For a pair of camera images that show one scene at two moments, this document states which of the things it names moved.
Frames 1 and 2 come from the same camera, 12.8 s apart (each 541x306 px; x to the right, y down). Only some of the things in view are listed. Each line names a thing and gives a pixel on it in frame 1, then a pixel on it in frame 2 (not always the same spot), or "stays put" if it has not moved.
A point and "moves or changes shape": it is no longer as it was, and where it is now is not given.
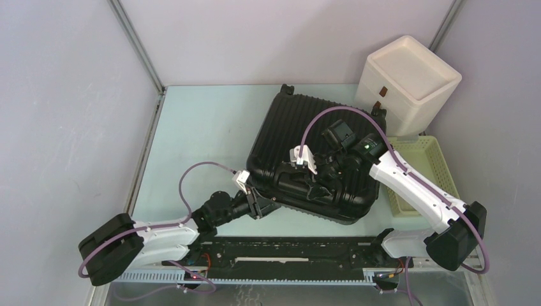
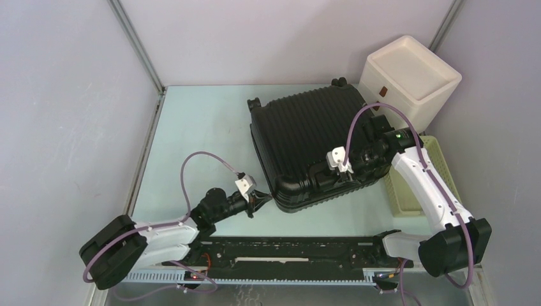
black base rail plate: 283,258 stays put
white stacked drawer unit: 409,84 stays put
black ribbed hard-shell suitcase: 289,120 moves or changes shape
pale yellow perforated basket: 422,157 stays put
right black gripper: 319,191 to 356,176
